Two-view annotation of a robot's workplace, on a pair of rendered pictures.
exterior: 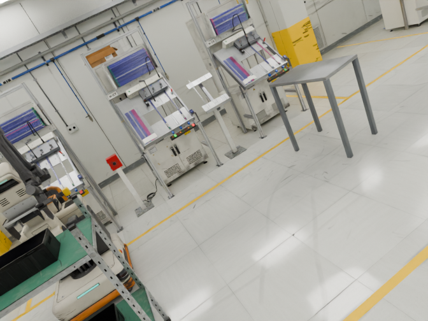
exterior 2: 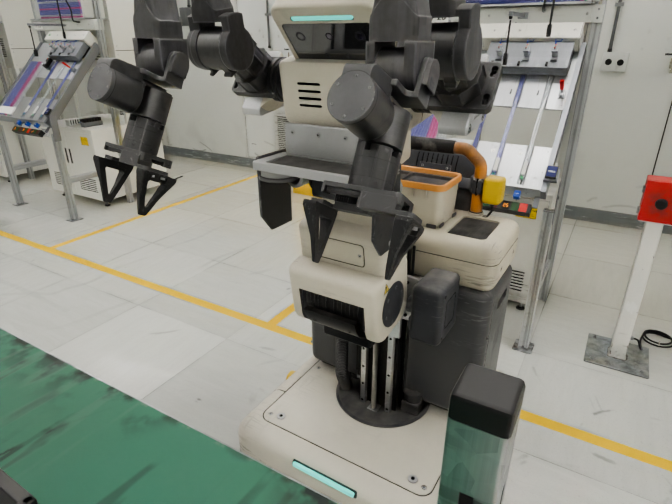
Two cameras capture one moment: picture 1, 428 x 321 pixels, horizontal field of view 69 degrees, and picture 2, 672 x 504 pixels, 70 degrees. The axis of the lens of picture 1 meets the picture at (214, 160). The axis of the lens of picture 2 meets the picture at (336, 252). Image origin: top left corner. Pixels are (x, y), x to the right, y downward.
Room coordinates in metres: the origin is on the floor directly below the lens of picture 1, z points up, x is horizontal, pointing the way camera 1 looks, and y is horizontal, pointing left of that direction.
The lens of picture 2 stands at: (1.49, 0.71, 1.25)
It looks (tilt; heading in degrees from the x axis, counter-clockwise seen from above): 24 degrees down; 45
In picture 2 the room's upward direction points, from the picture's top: straight up
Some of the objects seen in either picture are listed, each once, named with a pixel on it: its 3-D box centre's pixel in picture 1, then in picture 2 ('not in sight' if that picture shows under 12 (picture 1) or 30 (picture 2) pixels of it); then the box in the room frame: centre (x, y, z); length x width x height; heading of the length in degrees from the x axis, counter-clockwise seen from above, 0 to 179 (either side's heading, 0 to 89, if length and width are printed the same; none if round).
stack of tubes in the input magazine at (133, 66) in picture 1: (131, 67); not in sight; (4.09, 0.38, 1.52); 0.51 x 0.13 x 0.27; 104
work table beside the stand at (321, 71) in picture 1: (321, 107); not in sight; (2.84, -1.19, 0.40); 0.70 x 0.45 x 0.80; 24
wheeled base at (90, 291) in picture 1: (94, 275); (381, 424); (2.40, 1.41, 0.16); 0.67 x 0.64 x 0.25; 13
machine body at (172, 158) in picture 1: (172, 151); not in sight; (4.19, 0.46, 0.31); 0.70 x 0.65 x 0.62; 104
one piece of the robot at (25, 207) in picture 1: (27, 216); (329, 185); (2.12, 1.35, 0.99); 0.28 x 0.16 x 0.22; 103
